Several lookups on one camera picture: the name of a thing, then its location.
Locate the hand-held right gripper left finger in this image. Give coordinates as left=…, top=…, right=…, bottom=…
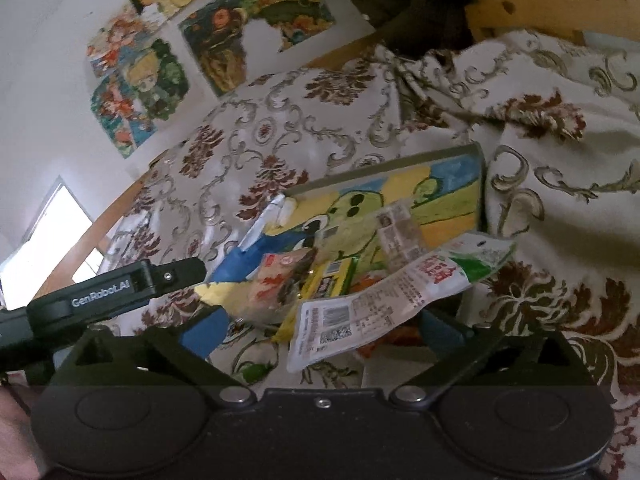
left=55, top=306, right=258, bottom=408

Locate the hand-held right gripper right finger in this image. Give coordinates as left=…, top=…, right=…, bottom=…
left=390, top=307, right=601, bottom=408

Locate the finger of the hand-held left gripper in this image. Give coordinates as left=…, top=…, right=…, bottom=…
left=150, top=257, right=207, bottom=295

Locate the long white green snack packet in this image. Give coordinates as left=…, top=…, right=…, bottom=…
left=287, top=232, right=517, bottom=374

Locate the brown bread snack packet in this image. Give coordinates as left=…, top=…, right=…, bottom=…
left=249, top=250, right=319, bottom=312

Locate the yellow snack packet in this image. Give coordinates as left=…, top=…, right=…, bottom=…
left=272, top=257, right=359, bottom=344

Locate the grey tray with cartoon painting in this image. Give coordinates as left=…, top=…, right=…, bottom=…
left=195, top=142, right=488, bottom=331

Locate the person's left forearm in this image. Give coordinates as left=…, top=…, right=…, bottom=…
left=0, top=386, right=47, bottom=480

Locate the orange snack packet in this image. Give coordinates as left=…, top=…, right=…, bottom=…
left=357, top=326, right=423, bottom=357

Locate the short white green snack packet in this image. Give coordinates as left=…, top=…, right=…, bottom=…
left=232, top=360, right=276, bottom=386

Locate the window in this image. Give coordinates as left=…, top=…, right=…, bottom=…
left=0, top=179, right=94, bottom=307

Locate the clear wrapped white snack packet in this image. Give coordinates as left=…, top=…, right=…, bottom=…
left=375, top=200, right=432, bottom=272

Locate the white plastic wrapper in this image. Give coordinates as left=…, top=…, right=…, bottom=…
left=256, top=195, right=297, bottom=242

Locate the floral patterned blanket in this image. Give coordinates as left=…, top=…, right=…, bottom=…
left=0, top=30, right=640, bottom=480

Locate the anime characters wall poster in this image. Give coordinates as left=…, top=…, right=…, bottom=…
left=89, top=39, right=189, bottom=147

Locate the small anime girl wall poster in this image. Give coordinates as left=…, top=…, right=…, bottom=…
left=87, top=14, right=157, bottom=75

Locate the wooden bed frame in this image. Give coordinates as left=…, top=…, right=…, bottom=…
left=70, top=0, right=640, bottom=273

